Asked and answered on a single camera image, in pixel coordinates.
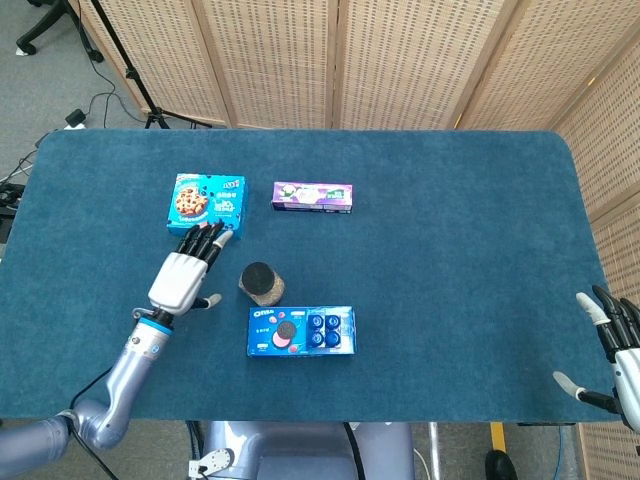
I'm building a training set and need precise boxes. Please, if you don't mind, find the glass jar with black lid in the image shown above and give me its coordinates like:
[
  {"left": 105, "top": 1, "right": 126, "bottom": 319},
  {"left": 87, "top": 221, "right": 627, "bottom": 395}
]
[{"left": 238, "top": 261, "right": 286, "bottom": 307}]

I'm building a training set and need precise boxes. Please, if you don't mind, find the teal carpet table cover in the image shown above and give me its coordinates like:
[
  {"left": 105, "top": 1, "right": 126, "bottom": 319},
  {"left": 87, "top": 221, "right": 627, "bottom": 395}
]
[{"left": 0, "top": 128, "right": 617, "bottom": 424}]

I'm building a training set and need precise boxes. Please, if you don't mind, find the purple snack box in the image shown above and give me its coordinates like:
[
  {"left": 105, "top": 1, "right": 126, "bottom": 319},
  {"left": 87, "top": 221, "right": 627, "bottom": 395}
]
[{"left": 271, "top": 181, "right": 355, "bottom": 215}]

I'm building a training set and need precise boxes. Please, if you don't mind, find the black floor device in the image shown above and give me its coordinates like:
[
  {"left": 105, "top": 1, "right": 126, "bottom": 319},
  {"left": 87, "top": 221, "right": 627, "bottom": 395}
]
[{"left": 0, "top": 182, "right": 26, "bottom": 241}]

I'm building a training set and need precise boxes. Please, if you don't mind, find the grey robot torso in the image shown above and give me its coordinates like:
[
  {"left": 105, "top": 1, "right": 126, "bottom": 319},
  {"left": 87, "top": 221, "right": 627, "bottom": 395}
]
[{"left": 204, "top": 421, "right": 416, "bottom": 480}]

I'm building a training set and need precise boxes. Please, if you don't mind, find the blue Oreo cookie box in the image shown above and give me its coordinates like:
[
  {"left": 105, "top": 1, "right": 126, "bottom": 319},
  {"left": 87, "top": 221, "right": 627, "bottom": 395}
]
[{"left": 246, "top": 306, "right": 359, "bottom": 358}]

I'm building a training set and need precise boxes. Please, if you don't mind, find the black office chair base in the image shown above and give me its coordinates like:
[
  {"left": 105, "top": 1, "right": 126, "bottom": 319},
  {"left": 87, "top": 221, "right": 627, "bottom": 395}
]
[{"left": 16, "top": 0, "right": 105, "bottom": 64}]

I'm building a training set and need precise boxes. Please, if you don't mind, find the black tripod stand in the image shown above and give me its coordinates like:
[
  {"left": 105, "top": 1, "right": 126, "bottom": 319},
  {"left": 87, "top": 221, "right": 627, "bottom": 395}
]
[{"left": 89, "top": 0, "right": 214, "bottom": 130}]

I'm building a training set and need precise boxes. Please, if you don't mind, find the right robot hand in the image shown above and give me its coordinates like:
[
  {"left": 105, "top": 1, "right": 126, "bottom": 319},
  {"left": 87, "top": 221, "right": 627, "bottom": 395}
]
[{"left": 552, "top": 284, "right": 640, "bottom": 434}]

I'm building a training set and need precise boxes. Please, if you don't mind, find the black caster wheel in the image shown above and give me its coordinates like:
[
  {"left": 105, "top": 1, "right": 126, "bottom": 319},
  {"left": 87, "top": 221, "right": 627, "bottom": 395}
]
[{"left": 484, "top": 448, "right": 520, "bottom": 480}]

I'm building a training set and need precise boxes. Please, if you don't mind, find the light blue cookie box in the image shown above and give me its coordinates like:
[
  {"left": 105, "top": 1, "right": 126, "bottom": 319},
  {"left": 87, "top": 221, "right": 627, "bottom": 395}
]
[{"left": 166, "top": 173, "right": 250, "bottom": 240}]

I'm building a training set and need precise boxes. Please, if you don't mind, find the wicker folding screen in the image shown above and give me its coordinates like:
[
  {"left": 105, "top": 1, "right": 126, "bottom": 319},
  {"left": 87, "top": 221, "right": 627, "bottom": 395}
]
[{"left": 69, "top": 0, "right": 640, "bottom": 480}]

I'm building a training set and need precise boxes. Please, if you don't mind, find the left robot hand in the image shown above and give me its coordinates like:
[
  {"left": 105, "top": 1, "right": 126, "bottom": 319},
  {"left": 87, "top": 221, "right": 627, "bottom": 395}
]
[{"left": 147, "top": 221, "right": 235, "bottom": 317}]

